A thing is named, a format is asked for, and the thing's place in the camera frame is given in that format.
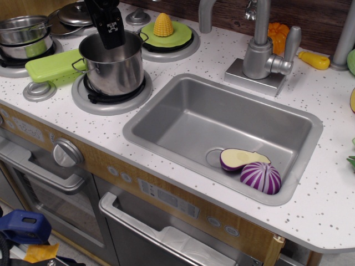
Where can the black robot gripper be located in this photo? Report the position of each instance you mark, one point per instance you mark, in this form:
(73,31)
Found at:
(106,17)

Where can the large steel pot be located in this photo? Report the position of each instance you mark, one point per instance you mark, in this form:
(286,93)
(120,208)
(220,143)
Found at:
(116,71)

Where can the steel pot lid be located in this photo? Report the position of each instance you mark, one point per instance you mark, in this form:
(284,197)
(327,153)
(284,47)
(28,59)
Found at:
(75,14)

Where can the small steel pot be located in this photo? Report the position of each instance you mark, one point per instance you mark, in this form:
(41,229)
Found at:
(25,37)

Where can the grey toy sink basin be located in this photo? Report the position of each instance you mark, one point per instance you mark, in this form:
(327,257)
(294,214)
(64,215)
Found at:
(191,120)

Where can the grey stove knob top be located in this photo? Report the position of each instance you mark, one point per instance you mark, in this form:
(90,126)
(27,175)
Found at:
(138,17)

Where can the grey stove knob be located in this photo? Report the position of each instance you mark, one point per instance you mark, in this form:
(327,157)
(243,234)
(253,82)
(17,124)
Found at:
(138,17)
(36,92)

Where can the yellow toy corn cob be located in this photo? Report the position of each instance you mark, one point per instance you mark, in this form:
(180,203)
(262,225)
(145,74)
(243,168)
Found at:
(163,26)

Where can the back right stove burner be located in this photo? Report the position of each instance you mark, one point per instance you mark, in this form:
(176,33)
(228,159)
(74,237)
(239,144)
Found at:
(173,56)

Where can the stove burner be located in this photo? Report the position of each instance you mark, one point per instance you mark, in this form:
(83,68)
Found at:
(173,56)
(80,95)
(9,72)

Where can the green rectangular lid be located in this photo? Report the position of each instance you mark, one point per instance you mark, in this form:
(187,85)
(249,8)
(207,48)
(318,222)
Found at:
(61,69)

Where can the green round plate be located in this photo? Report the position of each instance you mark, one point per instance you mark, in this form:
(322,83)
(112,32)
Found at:
(182,34)

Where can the front stove burner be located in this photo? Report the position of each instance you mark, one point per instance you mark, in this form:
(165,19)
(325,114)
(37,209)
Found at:
(80,95)

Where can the grey curved pipe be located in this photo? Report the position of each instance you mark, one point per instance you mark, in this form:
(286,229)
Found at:
(205,15)

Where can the grey stove knob left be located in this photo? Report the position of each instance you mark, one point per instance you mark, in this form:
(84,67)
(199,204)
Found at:
(36,92)

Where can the back left stove burner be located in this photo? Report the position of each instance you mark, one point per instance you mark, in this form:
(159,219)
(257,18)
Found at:
(9,72)

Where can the silver oven dial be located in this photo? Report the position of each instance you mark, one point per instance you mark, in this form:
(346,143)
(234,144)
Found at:
(66,154)

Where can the silver toy faucet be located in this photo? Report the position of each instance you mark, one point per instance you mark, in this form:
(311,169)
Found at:
(261,70)

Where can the orange toy pepper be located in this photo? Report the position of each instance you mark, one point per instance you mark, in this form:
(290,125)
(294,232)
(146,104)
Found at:
(278,33)

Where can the grey oven door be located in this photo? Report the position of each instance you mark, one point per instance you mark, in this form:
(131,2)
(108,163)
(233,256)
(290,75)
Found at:
(67,197)

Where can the purple eggplant half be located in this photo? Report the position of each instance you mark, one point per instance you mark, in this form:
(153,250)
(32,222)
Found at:
(234,159)

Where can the grey dishwasher door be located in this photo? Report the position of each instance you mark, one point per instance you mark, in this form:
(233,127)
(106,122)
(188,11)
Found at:
(143,234)

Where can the purple striped onion half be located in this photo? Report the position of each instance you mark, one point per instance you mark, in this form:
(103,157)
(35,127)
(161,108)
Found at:
(262,177)

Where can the blue clamp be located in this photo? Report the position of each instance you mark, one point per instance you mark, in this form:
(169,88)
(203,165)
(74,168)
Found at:
(25,227)

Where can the green toy vegetable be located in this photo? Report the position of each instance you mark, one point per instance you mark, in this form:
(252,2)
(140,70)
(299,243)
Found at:
(351,61)

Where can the yellow toy handle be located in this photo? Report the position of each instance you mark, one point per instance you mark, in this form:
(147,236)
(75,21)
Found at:
(319,62)

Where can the grey post right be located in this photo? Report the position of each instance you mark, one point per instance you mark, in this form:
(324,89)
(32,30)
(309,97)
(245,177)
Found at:
(345,44)

